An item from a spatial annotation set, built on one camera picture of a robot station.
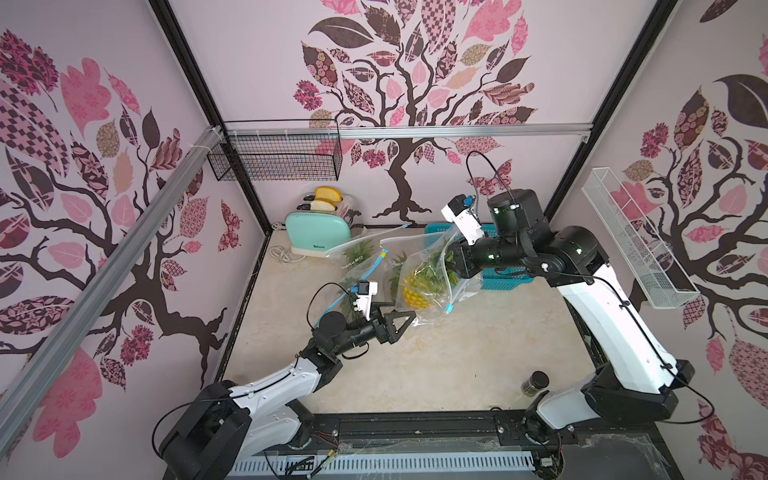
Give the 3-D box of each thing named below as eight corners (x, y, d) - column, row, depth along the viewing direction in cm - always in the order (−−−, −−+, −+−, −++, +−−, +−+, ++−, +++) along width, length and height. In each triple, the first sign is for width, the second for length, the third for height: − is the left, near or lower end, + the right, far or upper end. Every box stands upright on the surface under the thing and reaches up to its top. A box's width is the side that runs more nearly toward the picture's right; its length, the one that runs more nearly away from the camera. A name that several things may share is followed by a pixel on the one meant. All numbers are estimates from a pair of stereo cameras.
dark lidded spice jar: (521, 396, 81) (535, 385, 73) (518, 382, 83) (531, 370, 75) (536, 396, 81) (551, 385, 73) (531, 382, 83) (546, 370, 75)
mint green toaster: (292, 257, 113) (278, 224, 99) (298, 243, 118) (286, 209, 104) (351, 262, 111) (345, 229, 98) (355, 247, 116) (349, 214, 102)
